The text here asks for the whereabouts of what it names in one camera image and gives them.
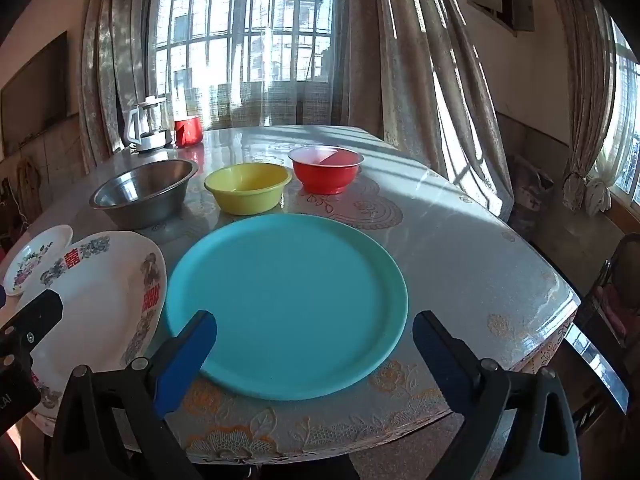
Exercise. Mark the sheer white curtain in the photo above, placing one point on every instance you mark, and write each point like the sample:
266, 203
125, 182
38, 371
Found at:
250, 105

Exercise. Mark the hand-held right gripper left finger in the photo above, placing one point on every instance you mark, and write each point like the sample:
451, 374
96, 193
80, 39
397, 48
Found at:
185, 360

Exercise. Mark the red mug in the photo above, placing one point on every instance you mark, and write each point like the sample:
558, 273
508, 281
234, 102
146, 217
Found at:
188, 132

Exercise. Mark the white glass coffee press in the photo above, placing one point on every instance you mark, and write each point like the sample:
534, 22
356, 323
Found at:
150, 130

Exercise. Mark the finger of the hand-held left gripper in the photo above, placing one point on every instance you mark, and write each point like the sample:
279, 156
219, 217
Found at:
37, 312

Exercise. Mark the yellow plastic bowl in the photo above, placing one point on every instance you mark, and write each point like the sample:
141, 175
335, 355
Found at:
247, 195

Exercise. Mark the grey patterned curtain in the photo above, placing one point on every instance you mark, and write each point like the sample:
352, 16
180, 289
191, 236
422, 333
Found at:
110, 60
425, 85

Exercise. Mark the small white floral plate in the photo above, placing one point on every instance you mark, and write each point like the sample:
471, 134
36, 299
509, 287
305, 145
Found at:
35, 260

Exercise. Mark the barred window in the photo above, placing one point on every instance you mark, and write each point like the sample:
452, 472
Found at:
240, 20

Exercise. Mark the teal plastic plate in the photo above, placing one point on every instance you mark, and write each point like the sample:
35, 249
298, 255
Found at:
285, 300

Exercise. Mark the wooden chair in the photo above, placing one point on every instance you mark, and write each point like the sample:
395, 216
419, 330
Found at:
615, 280

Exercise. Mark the red plastic bowl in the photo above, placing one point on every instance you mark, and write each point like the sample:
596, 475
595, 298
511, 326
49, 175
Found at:
325, 180

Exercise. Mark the large white printed plate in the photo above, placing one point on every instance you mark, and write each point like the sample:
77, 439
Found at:
100, 300

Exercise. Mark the side window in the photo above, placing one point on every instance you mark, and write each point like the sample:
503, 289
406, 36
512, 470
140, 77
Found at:
627, 125

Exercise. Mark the wooden rack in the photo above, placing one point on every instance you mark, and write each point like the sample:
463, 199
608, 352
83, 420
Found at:
29, 190

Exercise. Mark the stainless steel bowl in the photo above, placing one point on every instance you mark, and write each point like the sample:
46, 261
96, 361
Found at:
140, 200

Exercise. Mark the wall television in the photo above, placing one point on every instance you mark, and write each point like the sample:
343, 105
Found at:
35, 100

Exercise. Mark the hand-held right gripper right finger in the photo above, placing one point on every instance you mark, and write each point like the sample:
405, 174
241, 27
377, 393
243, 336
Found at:
440, 355

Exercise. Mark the tied beige curtain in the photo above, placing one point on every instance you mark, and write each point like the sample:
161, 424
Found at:
585, 85

